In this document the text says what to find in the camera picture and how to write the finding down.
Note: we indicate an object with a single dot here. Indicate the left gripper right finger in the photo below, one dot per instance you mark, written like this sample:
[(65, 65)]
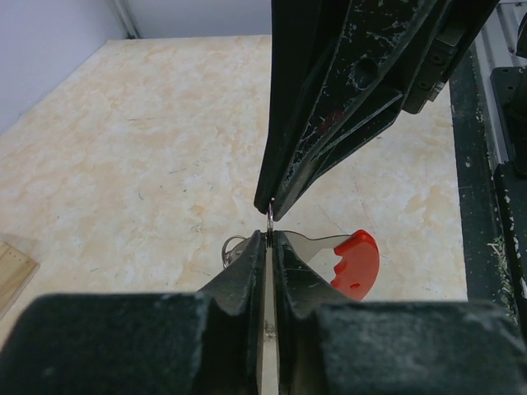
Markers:
[(329, 344)]

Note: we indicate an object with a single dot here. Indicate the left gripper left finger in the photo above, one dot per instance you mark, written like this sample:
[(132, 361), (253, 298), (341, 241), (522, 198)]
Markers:
[(203, 342)]

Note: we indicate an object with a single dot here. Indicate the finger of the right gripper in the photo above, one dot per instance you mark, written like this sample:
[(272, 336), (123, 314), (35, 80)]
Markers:
[(304, 34), (390, 57)]

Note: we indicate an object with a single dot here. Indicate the wooden rack tray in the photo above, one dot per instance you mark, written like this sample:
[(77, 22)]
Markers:
[(17, 269)]

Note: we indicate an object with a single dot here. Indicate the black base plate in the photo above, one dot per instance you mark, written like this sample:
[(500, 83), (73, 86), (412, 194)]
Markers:
[(493, 225)]

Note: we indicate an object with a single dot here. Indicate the aluminium frame rail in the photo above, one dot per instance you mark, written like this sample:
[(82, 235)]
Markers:
[(125, 18)]

